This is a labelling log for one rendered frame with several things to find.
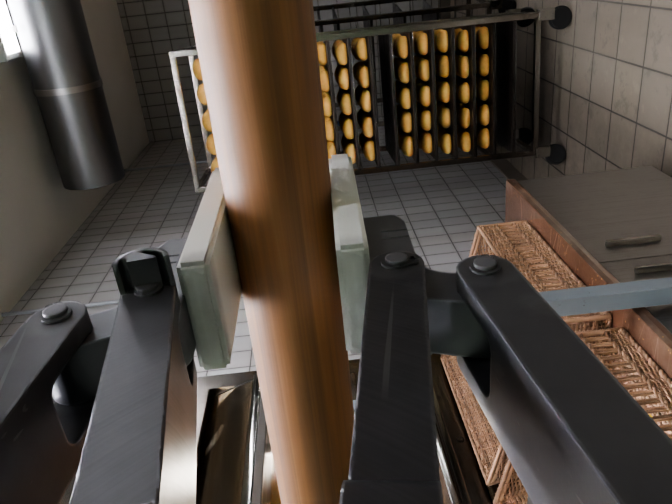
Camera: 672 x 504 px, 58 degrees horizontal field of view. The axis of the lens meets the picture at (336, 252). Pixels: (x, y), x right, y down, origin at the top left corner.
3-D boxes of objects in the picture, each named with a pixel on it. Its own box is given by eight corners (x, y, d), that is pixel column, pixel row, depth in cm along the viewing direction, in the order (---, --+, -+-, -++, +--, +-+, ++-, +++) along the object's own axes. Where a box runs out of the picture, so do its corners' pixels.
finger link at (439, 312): (376, 312, 12) (521, 298, 12) (358, 216, 17) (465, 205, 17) (380, 371, 13) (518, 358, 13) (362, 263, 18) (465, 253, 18)
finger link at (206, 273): (230, 370, 15) (200, 373, 15) (249, 246, 21) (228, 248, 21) (207, 262, 14) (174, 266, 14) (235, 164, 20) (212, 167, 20)
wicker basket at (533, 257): (595, 479, 152) (486, 492, 152) (520, 350, 203) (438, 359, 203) (615, 314, 131) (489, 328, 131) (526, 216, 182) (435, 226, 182)
